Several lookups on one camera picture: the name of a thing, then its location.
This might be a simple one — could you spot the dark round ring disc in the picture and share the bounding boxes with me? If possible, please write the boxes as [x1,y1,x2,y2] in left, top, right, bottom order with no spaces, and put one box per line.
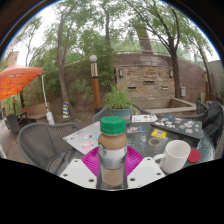
[148,137,162,147]

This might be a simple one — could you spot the blue yellow traffic cone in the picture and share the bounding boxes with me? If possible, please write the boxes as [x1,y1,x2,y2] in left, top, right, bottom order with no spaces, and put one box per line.
[62,101,72,120]

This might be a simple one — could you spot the grey mesh patio chair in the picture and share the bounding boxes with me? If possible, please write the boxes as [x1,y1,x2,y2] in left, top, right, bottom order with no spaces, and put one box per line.
[17,122,81,175]
[91,104,151,124]
[181,99,210,123]

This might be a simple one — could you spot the black laptop with stickers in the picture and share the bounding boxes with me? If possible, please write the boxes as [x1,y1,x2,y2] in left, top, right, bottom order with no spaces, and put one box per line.
[150,115,203,140]

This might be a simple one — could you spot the silver laptop with stickers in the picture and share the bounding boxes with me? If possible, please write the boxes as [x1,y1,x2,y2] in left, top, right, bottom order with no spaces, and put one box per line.
[62,120,102,155]

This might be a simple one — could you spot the orange patio umbrella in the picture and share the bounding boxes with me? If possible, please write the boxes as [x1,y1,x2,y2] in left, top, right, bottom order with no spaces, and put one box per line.
[0,61,56,126]

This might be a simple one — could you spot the colourful printed card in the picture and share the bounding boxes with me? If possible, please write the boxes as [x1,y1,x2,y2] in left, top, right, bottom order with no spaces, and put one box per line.
[126,125,147,134]

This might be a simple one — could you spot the green plant in teal pot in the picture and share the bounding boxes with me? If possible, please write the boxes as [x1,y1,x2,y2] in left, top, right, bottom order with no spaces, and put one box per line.
[104,84,135,125]

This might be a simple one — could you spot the wooden bench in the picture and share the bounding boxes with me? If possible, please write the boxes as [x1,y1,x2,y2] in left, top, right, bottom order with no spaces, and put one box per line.
[19,101,51,123]

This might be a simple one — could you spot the wooden lamp post with globe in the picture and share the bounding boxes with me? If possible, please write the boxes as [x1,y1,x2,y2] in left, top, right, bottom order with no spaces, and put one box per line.
[88,54,102,114]

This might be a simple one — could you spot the flat round red coaster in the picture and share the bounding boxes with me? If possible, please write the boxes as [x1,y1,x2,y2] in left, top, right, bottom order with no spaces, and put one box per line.
[187,148,202,164]

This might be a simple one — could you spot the dark patio chair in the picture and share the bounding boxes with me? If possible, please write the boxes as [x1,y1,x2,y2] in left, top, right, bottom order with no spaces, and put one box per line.
[4,111,29,136]

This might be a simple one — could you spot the yellow square card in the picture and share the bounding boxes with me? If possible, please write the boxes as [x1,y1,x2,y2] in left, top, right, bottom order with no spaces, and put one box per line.
[150,128,168,139]

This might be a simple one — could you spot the green-capped coffee drink bottle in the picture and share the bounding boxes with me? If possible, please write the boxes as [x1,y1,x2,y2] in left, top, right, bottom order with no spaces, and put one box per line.
[97,115,129,188]

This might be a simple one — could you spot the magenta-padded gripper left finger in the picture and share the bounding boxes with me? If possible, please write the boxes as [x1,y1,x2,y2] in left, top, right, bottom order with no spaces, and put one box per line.
[59,145,102,191]

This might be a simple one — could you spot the white printed sticker sheet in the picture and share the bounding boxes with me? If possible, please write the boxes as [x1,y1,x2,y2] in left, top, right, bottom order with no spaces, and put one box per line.
[131,114,158,123]

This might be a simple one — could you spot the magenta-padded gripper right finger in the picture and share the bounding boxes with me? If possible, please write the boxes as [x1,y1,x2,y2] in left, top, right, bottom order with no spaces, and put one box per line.
[124,145,167,191]

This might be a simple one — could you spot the white ceramic mug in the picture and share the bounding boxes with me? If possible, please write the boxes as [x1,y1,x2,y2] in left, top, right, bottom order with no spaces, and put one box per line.
[152,139,192,175]

